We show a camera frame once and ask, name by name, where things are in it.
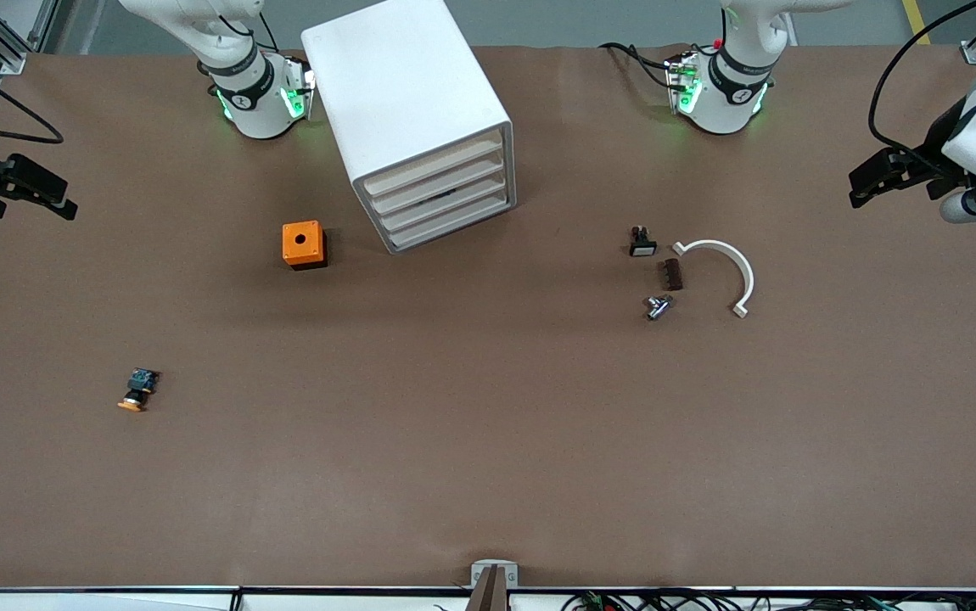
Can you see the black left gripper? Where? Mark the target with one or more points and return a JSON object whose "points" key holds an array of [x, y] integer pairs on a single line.
{"points": [[932, 158]]}

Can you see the white plastic drawer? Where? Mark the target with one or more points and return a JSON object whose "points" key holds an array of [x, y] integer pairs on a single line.
{"points": [[441, 185], [451, 222], [445, 204], [433, 167]]}

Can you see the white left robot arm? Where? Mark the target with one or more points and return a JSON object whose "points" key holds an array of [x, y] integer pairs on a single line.
{"points": [[726, 102]]}

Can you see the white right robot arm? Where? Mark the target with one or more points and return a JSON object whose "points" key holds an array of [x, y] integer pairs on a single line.
{"points": [[259, 110]]}

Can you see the orange push button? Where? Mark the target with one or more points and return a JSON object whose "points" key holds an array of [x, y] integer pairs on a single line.
{"points": [[138, 390]]}

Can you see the white drawer cabinet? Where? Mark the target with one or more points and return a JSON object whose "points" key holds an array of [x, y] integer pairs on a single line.
{"points": [[403, 85]]}

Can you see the small brown block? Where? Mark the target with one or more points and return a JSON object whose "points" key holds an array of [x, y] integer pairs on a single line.
{"points": [[673, 275]]}

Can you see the silver T-bolt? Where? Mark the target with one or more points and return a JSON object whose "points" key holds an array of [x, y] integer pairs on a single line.
{"points": [[658, 306]]}

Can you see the orange box with hole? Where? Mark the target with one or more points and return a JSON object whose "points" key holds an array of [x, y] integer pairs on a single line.
{"points": [[311, 253]]}

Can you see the black switch white face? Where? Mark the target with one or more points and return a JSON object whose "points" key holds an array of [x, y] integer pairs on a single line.
{"points": [[642, 246]]}

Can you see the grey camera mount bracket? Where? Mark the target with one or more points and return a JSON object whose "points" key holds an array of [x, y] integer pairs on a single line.
{"points": [[495, 585]]}

